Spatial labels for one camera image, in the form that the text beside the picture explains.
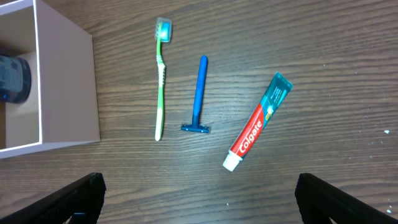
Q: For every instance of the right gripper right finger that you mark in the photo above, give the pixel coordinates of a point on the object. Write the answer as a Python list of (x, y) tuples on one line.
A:
[(320, 202)]

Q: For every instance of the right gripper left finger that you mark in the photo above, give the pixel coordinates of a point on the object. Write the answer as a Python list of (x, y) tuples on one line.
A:
[(78, 202)]

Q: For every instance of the clear pump soap bottle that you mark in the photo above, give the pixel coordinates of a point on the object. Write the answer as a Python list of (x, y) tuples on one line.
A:
[(16, 79)]

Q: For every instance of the green white toothbrush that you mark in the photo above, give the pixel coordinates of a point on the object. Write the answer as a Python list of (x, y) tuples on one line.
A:
[(163, 32)]

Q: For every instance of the white cardboard box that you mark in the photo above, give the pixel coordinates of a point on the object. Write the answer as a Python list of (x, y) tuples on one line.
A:
[(61, 109)]

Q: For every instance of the Colgate toothpaste tube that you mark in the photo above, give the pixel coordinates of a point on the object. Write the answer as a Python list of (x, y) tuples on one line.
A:
[(275, 94)]

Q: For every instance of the blue disposable razor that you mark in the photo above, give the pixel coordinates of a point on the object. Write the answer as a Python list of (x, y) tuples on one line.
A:
[(198, 100)]

